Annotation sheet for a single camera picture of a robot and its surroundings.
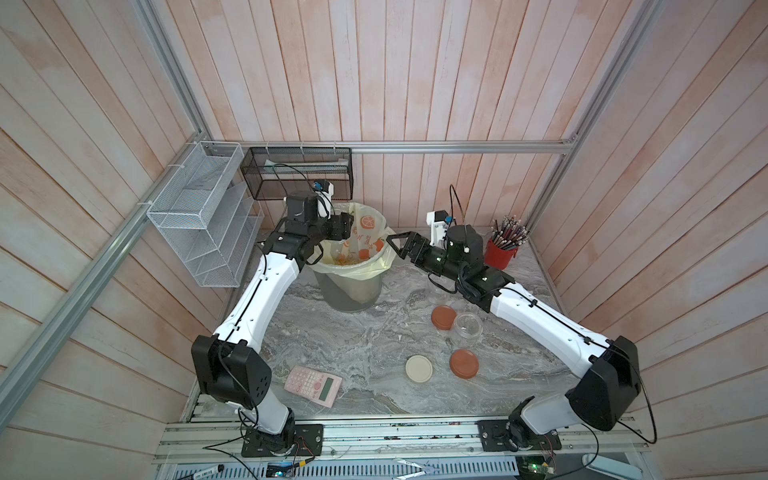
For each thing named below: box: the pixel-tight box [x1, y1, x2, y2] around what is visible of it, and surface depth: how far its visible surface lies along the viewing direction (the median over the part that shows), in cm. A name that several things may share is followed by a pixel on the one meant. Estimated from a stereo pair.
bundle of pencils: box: [491, 214, 530, 251], surface depth 100 cm
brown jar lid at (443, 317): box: [431, 305, 457, 331], surface depth 97 cm
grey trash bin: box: [314, 271, 382, 312], surface depth 99 cm
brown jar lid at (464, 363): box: [449, 349, 479, 379], surface depth 87 cm
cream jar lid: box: [405, 354, 433, 383], surface depth 86 cm
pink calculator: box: [284, 365, 343, 409], surface depth 83 cm
